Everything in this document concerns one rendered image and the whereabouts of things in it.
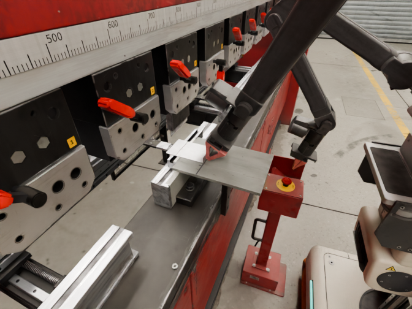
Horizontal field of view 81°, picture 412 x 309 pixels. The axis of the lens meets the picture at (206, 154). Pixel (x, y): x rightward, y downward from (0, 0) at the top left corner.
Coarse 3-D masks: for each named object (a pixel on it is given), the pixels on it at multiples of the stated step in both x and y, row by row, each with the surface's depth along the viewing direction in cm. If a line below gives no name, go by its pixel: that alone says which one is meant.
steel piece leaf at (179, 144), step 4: (180, 140) 81; (184, 140) 81; (176, 144) 80; (180, 144) 80; (184, 144) 80; (172, 148) 78; (176, 148) 78; (180, 148) 78; (168, 152) 76; (172, 152) 76; (176, 152) 76
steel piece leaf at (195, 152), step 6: (186, 144) 80; (192, 144) 80; (198, 144) 80; (180, 150) 77; (186, 150) 77; (192, 150) 77; (198, 150) 77; (204, 150) 77; (210, 150) 75; (180, 156) 74; (186, 156) 74; (192, 156) 74; (198, 156) 74; (204, 156) 71
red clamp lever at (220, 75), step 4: (216, 60) 72; (220, 60) 71; (224, 60) 71; (216, 64) 73; (220, 64) 72; (224, 64) 71; (220, 68) 73; (220, 72) 73; (216, 76) 75; (220, 76) 74
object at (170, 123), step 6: (186, 108) 72; (168, 114) 65; (174, 114) 66; (180, 114) 69; (186, 114) 73; (168, 120) 66; (174, 120) 66; (180, 120) 70; (186, 120) 76; (168, 126) 67; (174, 126) 67; (180, 126) 73; (174, 132) 70
